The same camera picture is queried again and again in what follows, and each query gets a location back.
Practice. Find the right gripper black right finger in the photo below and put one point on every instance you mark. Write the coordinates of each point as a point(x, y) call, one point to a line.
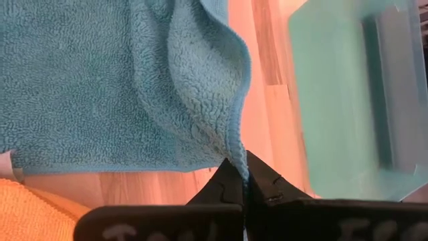
point(301, 221)

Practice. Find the orange microfiber towel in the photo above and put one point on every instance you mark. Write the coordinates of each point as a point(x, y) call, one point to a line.
point(33, 214)

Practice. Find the blue microfiber towel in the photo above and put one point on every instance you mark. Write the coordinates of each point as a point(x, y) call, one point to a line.
point(83, 83)

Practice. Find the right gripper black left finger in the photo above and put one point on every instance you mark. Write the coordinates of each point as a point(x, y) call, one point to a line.
point(200, 224)

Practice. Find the translucent teal plastic basket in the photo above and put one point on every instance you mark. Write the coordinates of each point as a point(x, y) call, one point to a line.
point(334, 100)

